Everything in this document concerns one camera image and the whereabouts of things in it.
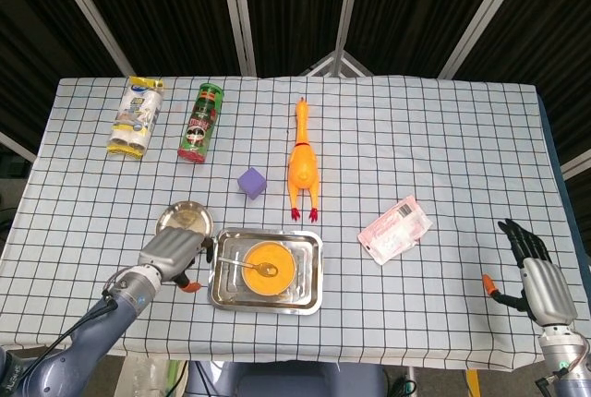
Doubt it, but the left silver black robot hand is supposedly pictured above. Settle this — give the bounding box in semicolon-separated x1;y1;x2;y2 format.
137;225;214;294

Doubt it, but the silver metal spoon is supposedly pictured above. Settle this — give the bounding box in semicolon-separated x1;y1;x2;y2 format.
217;256;279;278

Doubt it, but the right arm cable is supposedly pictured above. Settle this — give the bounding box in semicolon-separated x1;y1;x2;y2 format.
535;339;591;389

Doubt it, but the white screen frame post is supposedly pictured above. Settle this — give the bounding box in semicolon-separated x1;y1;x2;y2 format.
45;0;136;78
219;0;258;78
0;131;37;162
332;0;364;66
561;150;591;181
437;0;525;79

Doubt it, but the round steel plate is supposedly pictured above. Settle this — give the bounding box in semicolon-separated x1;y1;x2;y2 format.
154;199;215;237

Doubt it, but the yellow white roll package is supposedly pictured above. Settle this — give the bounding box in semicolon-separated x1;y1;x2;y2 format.
106;75;166;161

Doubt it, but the yellow powder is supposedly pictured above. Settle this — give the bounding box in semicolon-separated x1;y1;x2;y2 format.
243;242;295;294

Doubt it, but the orange rubber chicken toy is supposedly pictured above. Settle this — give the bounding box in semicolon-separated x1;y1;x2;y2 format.
287;96;320;223

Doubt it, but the purple foam cube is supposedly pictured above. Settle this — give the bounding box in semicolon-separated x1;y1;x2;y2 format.
236;166;268;200

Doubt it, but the green Pringles can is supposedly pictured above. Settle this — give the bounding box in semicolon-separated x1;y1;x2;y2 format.
176;82;225;165

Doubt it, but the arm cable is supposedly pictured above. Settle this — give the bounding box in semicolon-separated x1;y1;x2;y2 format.
25;294;120;373
535;339;591;389

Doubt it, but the rectangular steel tray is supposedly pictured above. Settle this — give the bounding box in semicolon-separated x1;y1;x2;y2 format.
210;228;324;317

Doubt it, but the blue grey robot torso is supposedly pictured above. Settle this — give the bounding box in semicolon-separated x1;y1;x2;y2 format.
184;362;387;397

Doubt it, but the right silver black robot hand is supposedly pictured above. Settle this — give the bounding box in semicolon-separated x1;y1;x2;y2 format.
481;217;579;326

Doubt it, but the white screen base bracket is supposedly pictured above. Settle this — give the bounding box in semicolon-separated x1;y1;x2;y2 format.
299;48;375;78

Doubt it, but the white grid-patterned tablecloth table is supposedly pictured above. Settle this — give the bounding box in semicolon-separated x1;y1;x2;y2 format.
0;74;591;373

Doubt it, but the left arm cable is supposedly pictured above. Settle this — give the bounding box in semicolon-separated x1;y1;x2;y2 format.
25;294;120;373

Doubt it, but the pink white plastic packet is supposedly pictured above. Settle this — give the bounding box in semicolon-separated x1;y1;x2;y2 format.
357;195;434;266

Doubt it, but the beige round bowl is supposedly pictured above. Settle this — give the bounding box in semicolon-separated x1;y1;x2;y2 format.
241;239;297;296

